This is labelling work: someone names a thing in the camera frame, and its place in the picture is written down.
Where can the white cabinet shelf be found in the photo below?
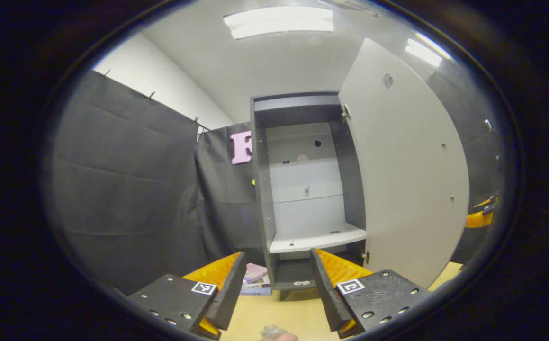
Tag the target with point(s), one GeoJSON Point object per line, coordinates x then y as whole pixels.
{"type": "Point", "coordinates": [312, 241]}

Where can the black backdrop cloth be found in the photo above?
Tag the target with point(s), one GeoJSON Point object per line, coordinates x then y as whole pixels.
{"type": "Point", "coordinates": [122, 189]}

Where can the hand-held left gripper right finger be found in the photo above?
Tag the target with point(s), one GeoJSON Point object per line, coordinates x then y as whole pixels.
{"type": "Point", "coordinates": [325, 293]}

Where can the grey cabinet door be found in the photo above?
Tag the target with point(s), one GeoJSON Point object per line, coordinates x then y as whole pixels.
{"type": "Point", "coordinates": [407, 166]}

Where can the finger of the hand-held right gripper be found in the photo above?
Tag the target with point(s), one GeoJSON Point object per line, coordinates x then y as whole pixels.
{"type": "Point", "coordinates": [479, 220]}
{"type": "Point", "coordinates": [487, 203]}

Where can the dark grey cabinet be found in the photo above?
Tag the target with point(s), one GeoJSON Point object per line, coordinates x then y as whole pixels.
{"type": "Point", "coordinates": [262, 199]}

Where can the large ceiling light panel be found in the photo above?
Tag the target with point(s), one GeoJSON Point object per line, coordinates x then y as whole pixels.
{"type": "Point", "coordinates": [279, 21]}

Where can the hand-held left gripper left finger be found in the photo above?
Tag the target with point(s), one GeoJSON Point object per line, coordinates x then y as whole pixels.
{"type": "Point", "coordinates": [231, 293]}

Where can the narrow ceiling light strip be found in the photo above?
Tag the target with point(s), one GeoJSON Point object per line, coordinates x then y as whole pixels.
{"type": "Point", "coordinates": [423, 51]}

